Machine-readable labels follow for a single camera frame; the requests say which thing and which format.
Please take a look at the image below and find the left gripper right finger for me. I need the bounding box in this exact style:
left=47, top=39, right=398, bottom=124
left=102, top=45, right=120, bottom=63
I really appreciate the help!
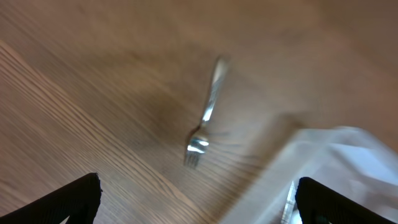
left=295, top=177, right=395, bottom=224

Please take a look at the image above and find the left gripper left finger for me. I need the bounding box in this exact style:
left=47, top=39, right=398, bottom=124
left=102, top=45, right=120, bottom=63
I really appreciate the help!
left=1, top=173, right=102, bottom=224

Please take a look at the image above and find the long silver metal fork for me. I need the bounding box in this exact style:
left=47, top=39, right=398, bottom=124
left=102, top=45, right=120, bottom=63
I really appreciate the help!
left=280, top=181, right=296, bottom=224

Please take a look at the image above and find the short silver metal fork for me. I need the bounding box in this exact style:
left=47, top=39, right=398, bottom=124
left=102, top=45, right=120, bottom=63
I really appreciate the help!
left=184, top=56, right=229, bottom=169

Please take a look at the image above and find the left clear plastic container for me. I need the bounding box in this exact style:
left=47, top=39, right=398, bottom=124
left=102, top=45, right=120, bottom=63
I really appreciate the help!
left=221, top=126, right=397, bottom=224

